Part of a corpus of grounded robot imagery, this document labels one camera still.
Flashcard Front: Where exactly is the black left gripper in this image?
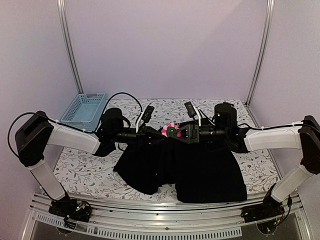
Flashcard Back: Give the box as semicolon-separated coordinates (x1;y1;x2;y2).
111;126;169;152

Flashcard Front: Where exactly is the pink flower plush brooch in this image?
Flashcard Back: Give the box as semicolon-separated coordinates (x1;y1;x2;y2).
161;122;180;138

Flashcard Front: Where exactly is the black t-shirt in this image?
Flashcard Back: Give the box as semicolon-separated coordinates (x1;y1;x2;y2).
113;137;248;204

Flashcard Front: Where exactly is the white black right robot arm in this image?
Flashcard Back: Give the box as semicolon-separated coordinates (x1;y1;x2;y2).
167;102;320;227

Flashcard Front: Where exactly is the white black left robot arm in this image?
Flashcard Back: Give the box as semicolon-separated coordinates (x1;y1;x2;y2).
14;107;165;227

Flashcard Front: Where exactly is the light blue plastic basket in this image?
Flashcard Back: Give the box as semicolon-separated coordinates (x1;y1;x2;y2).
60;93;107;132

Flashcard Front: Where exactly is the floral patterned table mat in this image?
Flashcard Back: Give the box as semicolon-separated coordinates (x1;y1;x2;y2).
53;99;279;202

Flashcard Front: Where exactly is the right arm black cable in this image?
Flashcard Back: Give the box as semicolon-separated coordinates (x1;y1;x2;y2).
237;121;306;133

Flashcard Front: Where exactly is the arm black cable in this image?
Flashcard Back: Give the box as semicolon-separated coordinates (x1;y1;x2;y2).
7;92;145;161
237;121;306;133

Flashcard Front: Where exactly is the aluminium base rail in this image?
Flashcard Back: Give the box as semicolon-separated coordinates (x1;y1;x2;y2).
21;193;312;240

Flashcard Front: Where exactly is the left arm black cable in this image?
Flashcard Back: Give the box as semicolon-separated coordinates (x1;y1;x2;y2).
7;92;145;161

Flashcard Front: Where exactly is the right aluminium frame post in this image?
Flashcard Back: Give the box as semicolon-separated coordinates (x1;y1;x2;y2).
245;0;275;108

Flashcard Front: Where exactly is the aluminium frame post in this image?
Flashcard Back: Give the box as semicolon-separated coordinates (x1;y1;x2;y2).
56;0;84;94
245;0;275;108

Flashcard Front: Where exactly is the left aluminium frame post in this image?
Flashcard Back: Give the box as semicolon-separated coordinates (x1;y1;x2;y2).
56;0;84;94

